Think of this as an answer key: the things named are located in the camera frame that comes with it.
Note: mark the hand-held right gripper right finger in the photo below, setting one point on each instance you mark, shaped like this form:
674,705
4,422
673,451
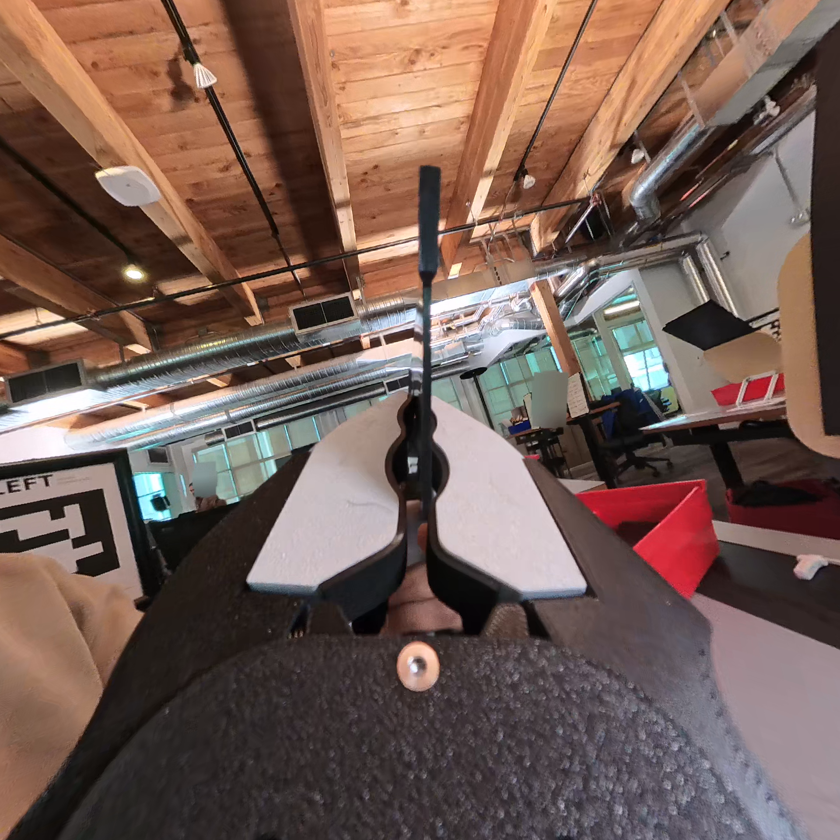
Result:
505,518

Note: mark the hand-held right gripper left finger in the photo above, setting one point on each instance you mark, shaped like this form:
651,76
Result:
328,512

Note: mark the red plastic parts bin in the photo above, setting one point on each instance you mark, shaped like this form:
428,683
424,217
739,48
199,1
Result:
663,531

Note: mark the person's left forearm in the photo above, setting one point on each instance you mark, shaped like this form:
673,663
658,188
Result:
52,623

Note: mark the person's right hand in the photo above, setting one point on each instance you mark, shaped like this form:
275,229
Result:
422,535

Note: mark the person's left hand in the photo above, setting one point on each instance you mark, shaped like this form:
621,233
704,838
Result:
420,607

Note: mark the dark desk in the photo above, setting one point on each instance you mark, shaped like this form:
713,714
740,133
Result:
590,426

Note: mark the black floor lamp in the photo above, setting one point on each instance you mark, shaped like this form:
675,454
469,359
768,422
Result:
478,387

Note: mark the white sign board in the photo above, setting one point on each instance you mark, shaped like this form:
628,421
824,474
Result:
577,395

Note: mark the black office chair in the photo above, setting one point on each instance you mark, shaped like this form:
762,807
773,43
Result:
184,531

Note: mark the blue office chair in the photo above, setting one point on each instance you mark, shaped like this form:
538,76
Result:
633,420

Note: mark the ceiling air vent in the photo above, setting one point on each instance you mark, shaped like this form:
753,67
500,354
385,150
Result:
323,313
43,380

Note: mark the wooden desk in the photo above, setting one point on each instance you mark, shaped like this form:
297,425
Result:
722,420

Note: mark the framed marker sign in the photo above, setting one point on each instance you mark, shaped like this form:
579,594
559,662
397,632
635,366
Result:
65,518

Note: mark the small red bin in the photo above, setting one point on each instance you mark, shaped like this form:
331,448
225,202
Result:
748,392

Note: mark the black board with wooden rim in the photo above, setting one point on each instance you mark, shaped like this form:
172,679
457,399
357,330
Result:
823,262
709,325

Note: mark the small clear stand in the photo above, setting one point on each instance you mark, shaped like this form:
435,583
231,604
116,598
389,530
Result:
754,387

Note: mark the red fabric bag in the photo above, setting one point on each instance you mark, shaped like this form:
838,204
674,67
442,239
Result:
787,508

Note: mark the round ceiling light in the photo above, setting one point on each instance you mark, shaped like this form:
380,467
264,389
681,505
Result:
134,272

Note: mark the white ceiling access point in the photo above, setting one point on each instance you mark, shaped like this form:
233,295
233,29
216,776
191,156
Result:
128,186

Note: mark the black ceiling pipe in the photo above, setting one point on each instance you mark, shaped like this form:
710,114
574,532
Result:
229,131

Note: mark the silver air duct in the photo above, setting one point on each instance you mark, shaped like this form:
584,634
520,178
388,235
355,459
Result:
229,348

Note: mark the wooden post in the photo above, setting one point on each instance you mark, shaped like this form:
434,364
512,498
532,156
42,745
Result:
556,328

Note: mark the elbow air duct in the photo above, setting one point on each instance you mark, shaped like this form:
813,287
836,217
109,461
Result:
663,170

